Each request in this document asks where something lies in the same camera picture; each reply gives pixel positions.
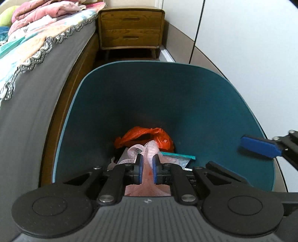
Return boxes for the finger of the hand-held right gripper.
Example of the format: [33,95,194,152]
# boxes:
[206,161,253,187]
[240,130,298,167]

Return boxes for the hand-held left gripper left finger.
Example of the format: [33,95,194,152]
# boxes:
[63,154,144,206]

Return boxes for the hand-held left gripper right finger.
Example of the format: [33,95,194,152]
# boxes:
[152,154,233,205]

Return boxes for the pink mesh net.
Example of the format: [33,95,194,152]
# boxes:
[119,141,173,197]

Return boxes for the clear teal packet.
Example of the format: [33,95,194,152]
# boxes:
[159,151,196,168]

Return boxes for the orange plastic bag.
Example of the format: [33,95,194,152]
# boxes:
[114,126,175,153]

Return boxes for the dark teal waste bin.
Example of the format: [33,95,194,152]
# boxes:
[52,61,275,192]

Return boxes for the grey mattress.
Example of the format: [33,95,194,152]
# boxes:
[0,22,98,242]

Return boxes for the wooden nightstand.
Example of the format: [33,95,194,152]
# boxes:
[98,8,166,58]

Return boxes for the pink folded clothes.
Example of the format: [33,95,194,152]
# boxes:
[8,0,86,35]

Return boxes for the teal patterned quilt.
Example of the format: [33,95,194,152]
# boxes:
[0,26,11,43]

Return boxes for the green pillow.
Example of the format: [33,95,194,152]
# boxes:
[0,6,18,26]

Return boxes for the wooden bed frame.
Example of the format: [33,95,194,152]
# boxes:
[38,33,100,187]

